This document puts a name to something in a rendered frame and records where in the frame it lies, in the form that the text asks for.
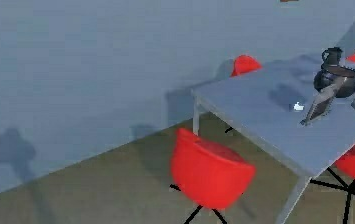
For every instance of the small white object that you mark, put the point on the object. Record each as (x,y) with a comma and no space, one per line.
(298,106)

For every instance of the grey-blue table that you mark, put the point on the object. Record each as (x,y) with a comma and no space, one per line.
(251,96)

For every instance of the black pot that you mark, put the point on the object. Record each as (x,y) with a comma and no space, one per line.
(338,79)

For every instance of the black kettle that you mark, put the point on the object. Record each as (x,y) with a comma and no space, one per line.
(331,56)

